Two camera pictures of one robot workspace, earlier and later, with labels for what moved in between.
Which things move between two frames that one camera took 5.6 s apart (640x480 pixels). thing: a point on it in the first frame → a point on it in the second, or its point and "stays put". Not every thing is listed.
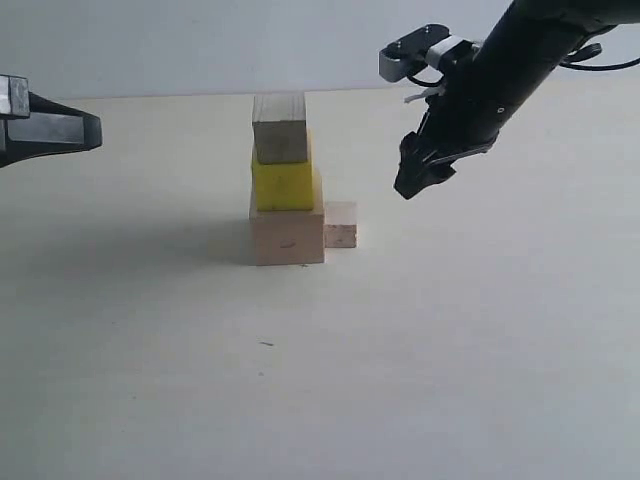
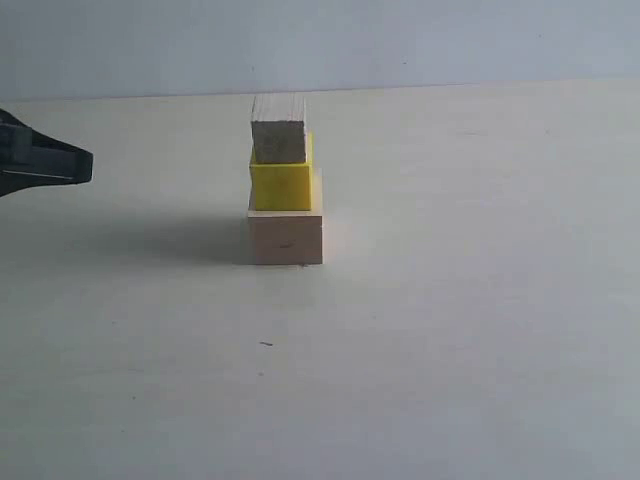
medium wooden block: (279, 127) stays put
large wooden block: (287, 237) stays put
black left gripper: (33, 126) → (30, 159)
